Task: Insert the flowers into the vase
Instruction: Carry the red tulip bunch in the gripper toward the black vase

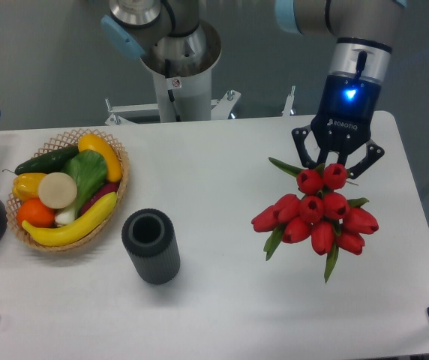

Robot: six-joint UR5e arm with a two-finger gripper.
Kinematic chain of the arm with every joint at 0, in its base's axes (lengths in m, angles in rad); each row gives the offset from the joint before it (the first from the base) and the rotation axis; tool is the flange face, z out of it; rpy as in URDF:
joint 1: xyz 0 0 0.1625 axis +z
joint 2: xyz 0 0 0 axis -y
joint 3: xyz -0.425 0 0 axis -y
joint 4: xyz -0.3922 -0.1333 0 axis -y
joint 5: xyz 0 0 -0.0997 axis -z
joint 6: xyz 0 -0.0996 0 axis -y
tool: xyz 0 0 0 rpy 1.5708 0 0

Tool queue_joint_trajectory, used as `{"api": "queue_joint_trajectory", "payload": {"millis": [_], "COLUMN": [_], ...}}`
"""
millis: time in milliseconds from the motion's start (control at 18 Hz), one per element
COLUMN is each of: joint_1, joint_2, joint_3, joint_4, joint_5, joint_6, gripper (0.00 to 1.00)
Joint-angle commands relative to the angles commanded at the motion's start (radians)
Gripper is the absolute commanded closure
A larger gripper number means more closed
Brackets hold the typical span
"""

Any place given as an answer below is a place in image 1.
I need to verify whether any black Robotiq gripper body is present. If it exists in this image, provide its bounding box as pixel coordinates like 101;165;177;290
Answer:
310;75;381;164

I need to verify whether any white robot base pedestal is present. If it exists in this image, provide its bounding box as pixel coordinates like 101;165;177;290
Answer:
105;71;242;125

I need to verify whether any dark green cucumber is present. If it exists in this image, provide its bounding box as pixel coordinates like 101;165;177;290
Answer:
3;145;79;176

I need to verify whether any woven wicker basket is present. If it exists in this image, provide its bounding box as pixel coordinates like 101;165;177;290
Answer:
5;128;130;253

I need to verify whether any orange fruit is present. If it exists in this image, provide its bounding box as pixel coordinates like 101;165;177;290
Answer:
16;199;55;228

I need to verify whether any beige round disc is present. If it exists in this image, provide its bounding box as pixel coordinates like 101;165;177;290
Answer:
38;172;77;209

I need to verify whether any dark grey ribbed vase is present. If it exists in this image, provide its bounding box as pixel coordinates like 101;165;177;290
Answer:
121;208;181;285

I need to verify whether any yellow bell pepper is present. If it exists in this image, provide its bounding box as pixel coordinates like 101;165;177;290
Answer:
12;172;47;202

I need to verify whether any long yellow squash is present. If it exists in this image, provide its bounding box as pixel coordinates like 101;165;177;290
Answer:
22;192;118;247

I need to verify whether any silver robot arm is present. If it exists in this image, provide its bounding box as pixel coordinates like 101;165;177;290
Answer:
100;1;407;179

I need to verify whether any yellow zucchini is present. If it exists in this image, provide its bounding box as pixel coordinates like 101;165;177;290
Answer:
78;133;122;182

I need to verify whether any purple eggplant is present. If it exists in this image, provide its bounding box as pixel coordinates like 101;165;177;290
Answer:
79;182;119;215

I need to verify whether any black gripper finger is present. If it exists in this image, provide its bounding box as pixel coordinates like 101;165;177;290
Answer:
291;126;326;169
348;139;385;179

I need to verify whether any red tulip bouquet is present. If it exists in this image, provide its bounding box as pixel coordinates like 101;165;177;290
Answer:
251;157;379;281

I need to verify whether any green bok choy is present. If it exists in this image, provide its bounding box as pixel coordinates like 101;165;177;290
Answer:
55;150;107;227

